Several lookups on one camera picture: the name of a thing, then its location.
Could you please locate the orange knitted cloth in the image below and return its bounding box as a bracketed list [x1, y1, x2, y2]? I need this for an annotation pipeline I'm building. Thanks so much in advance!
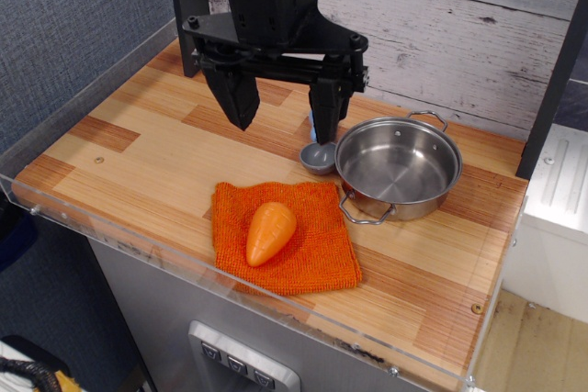
[211, 182, 362, 296]

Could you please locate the blue grey toy scoop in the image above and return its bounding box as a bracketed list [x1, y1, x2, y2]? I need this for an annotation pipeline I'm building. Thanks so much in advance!
[299, 111, 336, 175]

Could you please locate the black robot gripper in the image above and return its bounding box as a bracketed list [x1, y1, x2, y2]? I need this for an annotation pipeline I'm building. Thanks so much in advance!
[183, 0, 368, 145]

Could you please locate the stainless steel pot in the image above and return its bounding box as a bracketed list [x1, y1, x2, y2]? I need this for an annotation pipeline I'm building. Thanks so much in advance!
[334, 110, 463, 226]

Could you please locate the clear acrylic table guard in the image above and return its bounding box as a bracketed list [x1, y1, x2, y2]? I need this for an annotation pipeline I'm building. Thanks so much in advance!
[1, 39, 526, 391]

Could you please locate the yellow black object bottom left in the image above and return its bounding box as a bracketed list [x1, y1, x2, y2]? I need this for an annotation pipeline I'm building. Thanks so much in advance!
[1, 335, 83, 391]

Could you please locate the grey dispenser button panel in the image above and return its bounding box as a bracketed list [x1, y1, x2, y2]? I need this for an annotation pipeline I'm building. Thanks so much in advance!
[188, 320, 301, 391]

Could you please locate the dark post at right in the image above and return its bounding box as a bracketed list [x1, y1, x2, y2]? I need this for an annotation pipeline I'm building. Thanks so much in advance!
[515, 0, 587, 180]

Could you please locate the orange plastic toy carrot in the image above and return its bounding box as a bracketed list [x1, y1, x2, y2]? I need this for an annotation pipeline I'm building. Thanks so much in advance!
[246, 202, 297, 267]

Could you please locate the white cabinet at right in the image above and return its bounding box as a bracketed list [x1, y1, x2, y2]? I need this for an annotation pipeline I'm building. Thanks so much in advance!
[503, 124, 587, 322]

